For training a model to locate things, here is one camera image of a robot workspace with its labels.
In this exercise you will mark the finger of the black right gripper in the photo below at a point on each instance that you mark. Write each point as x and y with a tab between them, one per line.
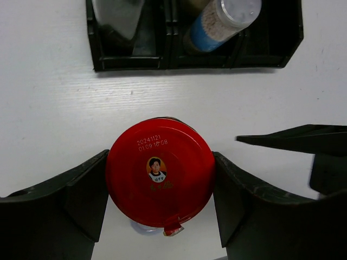
328	174
313	139

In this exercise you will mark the black three-compartment organizer tray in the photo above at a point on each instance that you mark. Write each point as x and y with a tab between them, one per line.
168	38

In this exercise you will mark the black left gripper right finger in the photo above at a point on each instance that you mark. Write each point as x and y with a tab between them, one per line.
260	221

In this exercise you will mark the small brown spice jar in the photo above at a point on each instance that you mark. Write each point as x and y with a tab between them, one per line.
160	173

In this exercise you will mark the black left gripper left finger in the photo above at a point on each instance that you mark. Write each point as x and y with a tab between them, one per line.
60	218

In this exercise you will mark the glass bottle with brown sauce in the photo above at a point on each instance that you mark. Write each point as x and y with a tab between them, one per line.
118	23

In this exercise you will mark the blue label spice jar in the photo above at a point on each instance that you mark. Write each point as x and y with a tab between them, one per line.
218	22

